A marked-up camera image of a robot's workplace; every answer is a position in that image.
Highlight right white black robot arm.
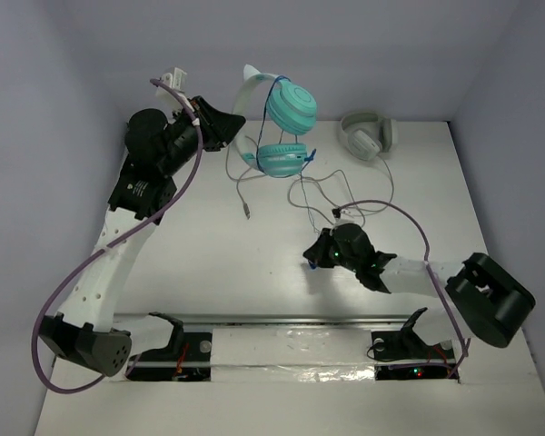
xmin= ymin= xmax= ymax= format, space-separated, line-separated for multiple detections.
xmin=303 ymin=223 xmax=536 ymax=357

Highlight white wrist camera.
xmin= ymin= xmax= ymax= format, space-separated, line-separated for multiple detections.
xmin=332 ymin=207 xmax=356 ymax=228
xmin=155 ymin=66 xmax=187 ymax=103

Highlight white grey headphones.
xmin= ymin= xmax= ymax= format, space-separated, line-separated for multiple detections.
xmin=337 ymin=110 xmax=399 ymax=162

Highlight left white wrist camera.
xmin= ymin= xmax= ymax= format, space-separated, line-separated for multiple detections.
xmin=155 ymin=66 xmax=187 ymax=103

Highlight metal base rail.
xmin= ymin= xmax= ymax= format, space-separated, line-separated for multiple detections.
xmin=119 ymin=320 xmax=461 ymax=382

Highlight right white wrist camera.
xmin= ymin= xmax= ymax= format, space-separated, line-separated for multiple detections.
xmin=332 ymin=207 xmax=356 ymax=228

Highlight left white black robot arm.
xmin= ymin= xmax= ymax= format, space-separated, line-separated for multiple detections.
xmin=33 ymin=96 xmax=246 ymax=378

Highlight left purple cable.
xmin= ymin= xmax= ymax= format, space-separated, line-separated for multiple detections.
xmin=31 ymin=77 xmax=205 ymax=392

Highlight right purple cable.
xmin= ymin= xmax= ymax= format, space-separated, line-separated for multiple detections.
xmin=333 ymin=200 xmax=471 ymax=378

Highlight purple cable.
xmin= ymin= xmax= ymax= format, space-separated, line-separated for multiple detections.
xmin=31 ymin=77 xmax=205 ymax=392
xmin=333 ymin=200 xmax=471 ymax=378

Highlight grey headphone cable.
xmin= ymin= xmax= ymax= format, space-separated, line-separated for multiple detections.
xmin=224 ymin=131 xmax=397 ymax=228

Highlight teal cat ear headphones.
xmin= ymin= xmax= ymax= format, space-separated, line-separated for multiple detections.
xmin=233 ymin=64 xmax=317 ymax=178

